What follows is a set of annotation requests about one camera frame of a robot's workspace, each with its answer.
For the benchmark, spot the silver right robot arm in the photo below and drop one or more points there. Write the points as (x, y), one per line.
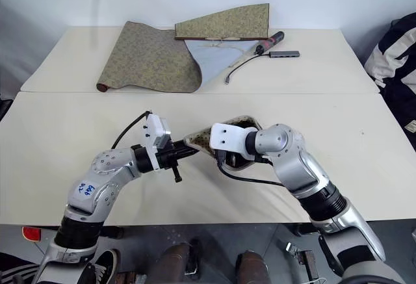
(292, 160)

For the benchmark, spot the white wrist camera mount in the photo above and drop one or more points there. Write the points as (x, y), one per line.
(154, 131)
(227, 137)

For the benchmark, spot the leopard print pouch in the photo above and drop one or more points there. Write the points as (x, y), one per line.
(201, 139)

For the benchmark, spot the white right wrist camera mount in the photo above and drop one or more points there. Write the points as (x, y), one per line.
(227, 137)

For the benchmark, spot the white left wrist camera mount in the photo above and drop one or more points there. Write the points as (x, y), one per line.
(154, 131)

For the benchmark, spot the dark brown rounded shape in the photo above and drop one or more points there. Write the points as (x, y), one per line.
(253, 267)
(175, 261)

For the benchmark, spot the striped black white jacket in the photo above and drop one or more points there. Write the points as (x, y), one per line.
(396, 53)

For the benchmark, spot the black white striped garment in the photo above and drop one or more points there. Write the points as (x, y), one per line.
(16, 269)

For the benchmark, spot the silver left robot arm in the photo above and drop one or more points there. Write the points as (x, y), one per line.
(107, 167)

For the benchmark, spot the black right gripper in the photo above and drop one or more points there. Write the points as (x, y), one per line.
(231, 160)

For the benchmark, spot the red plastic object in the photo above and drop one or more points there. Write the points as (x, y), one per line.
(31, 233)

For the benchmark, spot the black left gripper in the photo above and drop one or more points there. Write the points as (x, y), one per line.
(169, 159)

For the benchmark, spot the green patterned hanging scroll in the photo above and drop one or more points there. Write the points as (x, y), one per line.
(146, 59)

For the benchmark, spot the grey usb hub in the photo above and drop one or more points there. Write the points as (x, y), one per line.
(286, 54)

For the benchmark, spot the metal and brown bracket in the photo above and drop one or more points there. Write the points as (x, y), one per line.
(305, 258)

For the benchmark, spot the black and white sneaker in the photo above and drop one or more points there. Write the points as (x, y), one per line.
(104, 264)

